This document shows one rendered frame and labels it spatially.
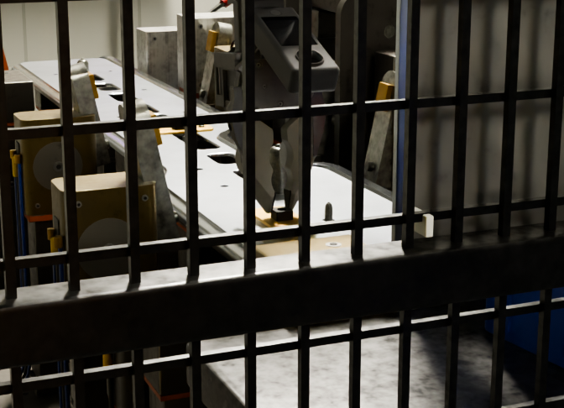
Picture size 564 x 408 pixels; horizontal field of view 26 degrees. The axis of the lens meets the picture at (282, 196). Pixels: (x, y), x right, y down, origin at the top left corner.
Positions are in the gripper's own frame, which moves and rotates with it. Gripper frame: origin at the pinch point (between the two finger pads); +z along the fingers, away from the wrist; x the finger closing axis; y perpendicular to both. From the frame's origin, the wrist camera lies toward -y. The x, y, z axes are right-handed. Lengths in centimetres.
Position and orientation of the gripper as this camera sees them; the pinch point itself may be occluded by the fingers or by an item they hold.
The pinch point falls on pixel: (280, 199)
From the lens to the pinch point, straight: 114.9
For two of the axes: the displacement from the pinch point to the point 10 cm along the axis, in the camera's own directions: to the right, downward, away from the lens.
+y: -3.8, -1.3, 9.2
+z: 0.4, 9.9, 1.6
